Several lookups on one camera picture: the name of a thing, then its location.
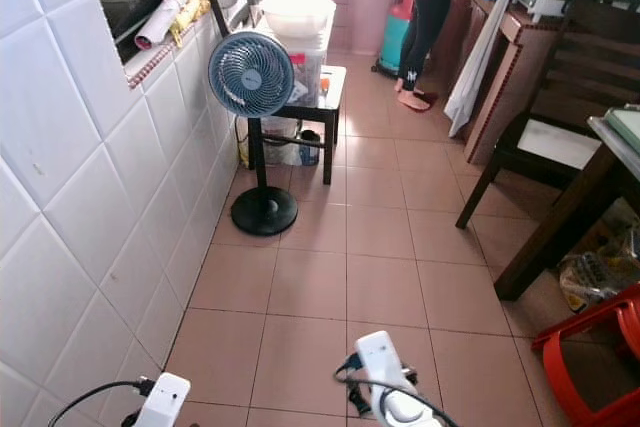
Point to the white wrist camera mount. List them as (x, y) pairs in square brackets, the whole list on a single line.
[(380, 357), (165, 402)]

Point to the white plastic basin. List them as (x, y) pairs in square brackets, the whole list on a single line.
[(297, 12)]

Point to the teal gas cylinder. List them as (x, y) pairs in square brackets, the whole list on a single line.
[(396, 35)]

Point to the rolled white paper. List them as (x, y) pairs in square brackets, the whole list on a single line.
[(170, 7)]

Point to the blue standing fan black base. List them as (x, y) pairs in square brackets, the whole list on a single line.
[(250, 74)]

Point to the crumpled plastic bag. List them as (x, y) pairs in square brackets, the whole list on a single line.
[(600, 269)]

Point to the red plastic stool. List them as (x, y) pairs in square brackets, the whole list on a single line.
[(565, 367)]

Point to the small black side table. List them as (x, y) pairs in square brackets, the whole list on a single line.
[(332, 97)]

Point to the white hanging cloth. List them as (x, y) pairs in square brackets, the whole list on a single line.
[(482, 57)]

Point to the clear plastic storage container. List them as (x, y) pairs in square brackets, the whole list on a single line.
[(308, 72)]

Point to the white and green box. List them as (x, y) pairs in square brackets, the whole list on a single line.
[(624, 125)]

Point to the person in dark clothes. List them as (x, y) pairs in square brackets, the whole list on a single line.
[(430, 17)]

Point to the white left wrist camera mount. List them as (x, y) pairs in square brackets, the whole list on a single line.
[(165, 402)]

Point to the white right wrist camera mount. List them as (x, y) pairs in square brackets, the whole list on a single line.
[(380, 357)]

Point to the dark wooden chair white seat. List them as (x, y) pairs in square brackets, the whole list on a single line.
[(555, 142)]

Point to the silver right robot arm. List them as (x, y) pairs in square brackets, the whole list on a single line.
[(405, 411)]

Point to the brown kitchen counter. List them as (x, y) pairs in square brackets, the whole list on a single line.
[(510, 87)]

